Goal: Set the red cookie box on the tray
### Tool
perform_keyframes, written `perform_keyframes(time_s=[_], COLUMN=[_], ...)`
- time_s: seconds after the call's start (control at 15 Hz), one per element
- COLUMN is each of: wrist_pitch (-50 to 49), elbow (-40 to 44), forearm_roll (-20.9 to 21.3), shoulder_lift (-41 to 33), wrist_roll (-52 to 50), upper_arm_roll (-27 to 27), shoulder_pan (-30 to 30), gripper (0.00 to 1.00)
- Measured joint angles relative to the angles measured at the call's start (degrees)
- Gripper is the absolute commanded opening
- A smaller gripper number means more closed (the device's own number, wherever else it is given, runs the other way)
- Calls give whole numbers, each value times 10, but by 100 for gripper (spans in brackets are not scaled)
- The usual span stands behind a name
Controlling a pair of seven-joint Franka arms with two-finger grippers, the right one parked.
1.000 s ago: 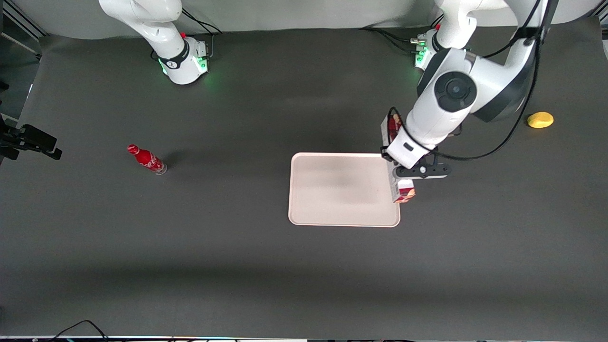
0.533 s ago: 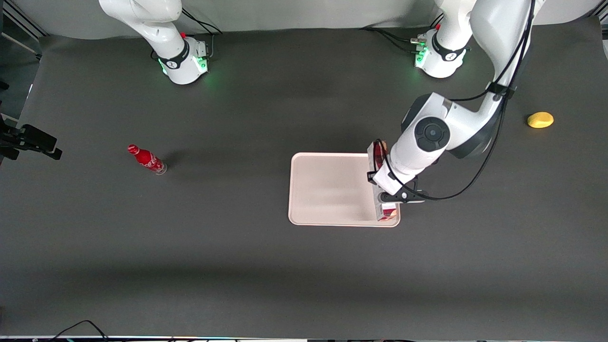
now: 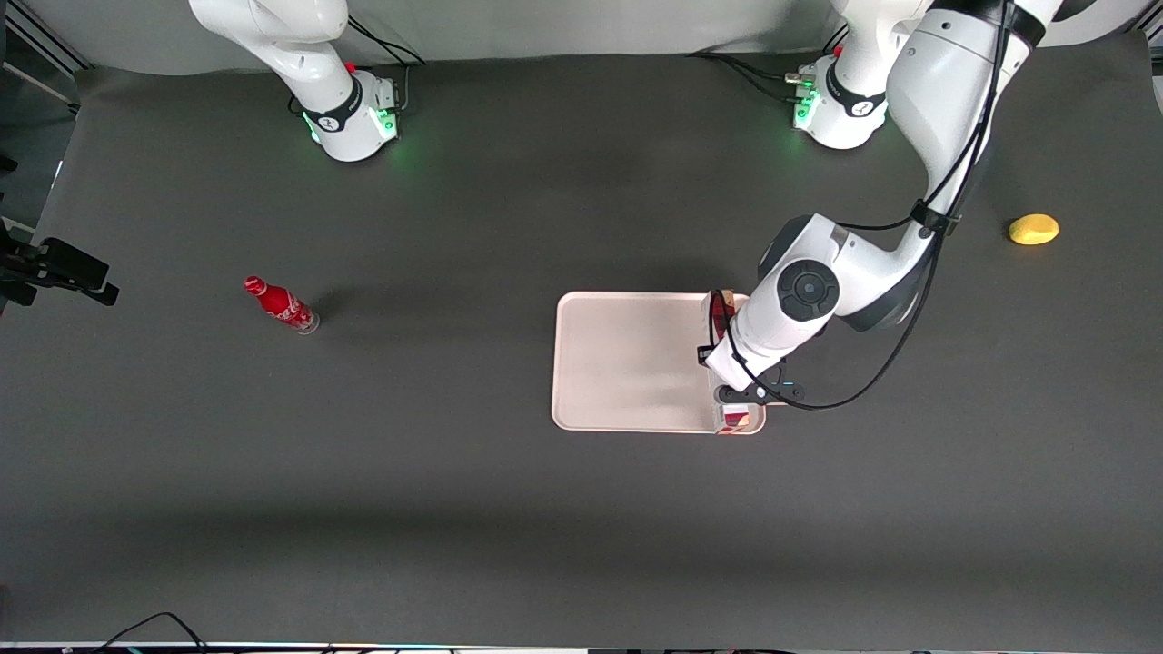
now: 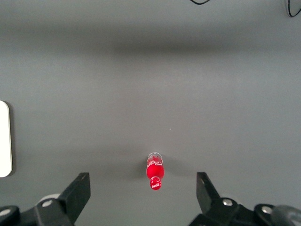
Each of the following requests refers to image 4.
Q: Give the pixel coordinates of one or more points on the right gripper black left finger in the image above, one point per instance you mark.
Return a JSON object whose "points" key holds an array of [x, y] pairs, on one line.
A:
{"points": [[70, 202]]}

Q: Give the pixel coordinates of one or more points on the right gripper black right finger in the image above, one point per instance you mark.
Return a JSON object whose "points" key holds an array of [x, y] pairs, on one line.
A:
{"points": [[211, 204]]}

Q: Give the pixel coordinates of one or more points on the beige rectangular tray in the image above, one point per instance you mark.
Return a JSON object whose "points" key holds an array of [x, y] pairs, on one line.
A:
{"points": [[4, 141]]}

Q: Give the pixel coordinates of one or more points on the red cola bottle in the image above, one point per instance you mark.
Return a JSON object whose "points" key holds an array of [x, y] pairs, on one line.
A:
{"points": [[155, 170]]}

